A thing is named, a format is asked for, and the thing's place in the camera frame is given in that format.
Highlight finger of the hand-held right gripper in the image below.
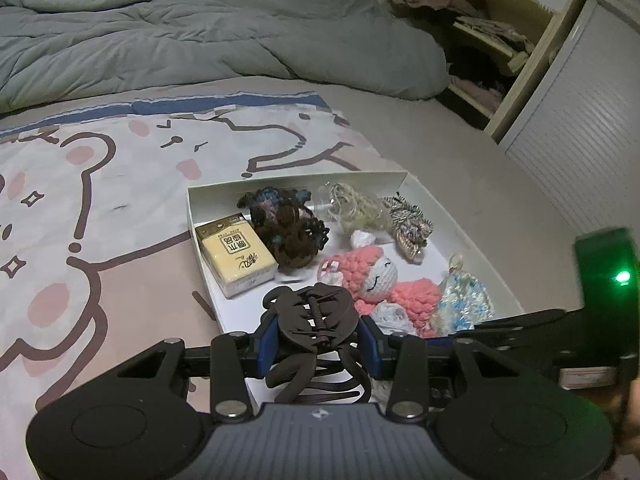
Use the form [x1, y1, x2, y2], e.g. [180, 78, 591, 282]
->
[472, 308, 586, 333]
[427, 330, 586, 361]

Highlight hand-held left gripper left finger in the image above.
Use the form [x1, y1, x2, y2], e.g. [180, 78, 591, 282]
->
[116, 317, 278, 421]

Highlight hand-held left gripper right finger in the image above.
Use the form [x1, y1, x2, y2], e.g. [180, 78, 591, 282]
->
[357, 317, 531, 420]

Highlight small white crochet piece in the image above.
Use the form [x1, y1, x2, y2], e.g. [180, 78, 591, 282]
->
[372, 302, 416, 333]

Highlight brown hair claw clip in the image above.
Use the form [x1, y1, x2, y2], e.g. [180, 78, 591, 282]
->
[260, 282, 373, 406]

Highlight pink crochet doll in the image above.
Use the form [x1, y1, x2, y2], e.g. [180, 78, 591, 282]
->
[319, 229, 446, 338]

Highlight blue floral scrunchie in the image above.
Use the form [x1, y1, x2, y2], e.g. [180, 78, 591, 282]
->
[432, 254, 495, 336]

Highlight white cardboard box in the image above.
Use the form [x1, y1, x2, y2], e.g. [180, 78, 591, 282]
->
[186, 170, 525, 403]

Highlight braided rope hair tie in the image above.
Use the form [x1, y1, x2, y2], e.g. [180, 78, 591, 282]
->
[382, 192, 437, 263]

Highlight yellow tissue packet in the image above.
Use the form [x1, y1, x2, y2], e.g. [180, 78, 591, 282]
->
[194, 212, 278, 300]

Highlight dark brown scrunchie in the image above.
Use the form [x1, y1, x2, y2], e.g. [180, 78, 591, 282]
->
[236, 187, 331, 273]

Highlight white louvred wardrobe door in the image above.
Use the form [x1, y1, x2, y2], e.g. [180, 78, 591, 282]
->
[492, 0, 640, 241]

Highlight printed cartoon blanket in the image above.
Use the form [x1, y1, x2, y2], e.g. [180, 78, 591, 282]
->
[0, 90, 366, 431]

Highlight folded pink clothes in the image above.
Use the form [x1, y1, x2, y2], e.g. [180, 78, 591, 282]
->
[447, 75, 506, 113]

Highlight open wardrobe shelf unit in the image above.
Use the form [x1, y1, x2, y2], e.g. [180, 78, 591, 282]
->
[387, 0, 568, 143]

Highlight folded beige clothes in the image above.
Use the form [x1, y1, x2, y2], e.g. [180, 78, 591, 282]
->
[452, 12, 536, 56]

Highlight grey quilt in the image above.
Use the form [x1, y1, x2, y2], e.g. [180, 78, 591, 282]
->
[0, 0, 448, 113]

